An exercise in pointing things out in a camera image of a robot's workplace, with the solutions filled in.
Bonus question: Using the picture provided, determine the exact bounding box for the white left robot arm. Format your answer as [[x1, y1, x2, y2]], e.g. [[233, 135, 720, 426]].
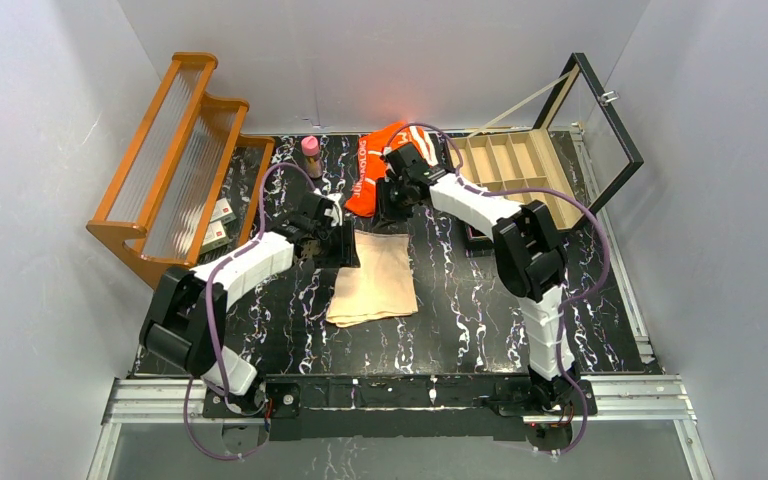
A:
[[139, 191, 360, 397]]

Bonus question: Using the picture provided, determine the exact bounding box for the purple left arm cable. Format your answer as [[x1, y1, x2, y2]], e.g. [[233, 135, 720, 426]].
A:
[[181, 162, 322, 463]]

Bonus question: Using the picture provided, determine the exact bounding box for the orange wooden shelf rack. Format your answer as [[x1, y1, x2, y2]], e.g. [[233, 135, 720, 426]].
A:
[[86, 52, 275, 288]]

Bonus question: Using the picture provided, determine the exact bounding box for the green white small box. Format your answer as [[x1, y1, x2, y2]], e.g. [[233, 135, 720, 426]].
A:
[[210, 198, 237, 225]]

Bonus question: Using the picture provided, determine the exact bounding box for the orange boxer underwear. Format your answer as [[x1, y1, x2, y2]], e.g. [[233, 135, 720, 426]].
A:
[[345, 122, 439, 218]]

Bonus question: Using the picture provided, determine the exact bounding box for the black compartment storage box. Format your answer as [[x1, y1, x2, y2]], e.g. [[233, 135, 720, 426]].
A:
[[444, 52, 644, 232]]

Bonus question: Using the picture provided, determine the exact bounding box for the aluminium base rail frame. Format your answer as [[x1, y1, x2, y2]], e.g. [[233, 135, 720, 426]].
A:
[[89, 129, 717, 480]]

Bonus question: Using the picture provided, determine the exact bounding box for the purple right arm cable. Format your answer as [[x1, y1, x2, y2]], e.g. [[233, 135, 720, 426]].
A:
[[383, 121, 613, 458]]

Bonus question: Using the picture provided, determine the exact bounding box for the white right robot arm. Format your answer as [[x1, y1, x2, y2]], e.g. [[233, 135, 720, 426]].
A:
[[372, 143, 574, 381]]

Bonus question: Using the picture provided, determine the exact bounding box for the pink capped bottle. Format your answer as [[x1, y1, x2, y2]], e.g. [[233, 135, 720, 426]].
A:
[[300, 136, 323, 180]]

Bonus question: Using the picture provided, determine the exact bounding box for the beige boxer underwear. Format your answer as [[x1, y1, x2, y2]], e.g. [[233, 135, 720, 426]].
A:
[[326, 231, 418, 328]]

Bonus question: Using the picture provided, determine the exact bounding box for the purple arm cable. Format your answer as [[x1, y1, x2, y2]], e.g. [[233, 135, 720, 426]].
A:
[[181, 162, 322, 463], [383, 121, 613, 458]]

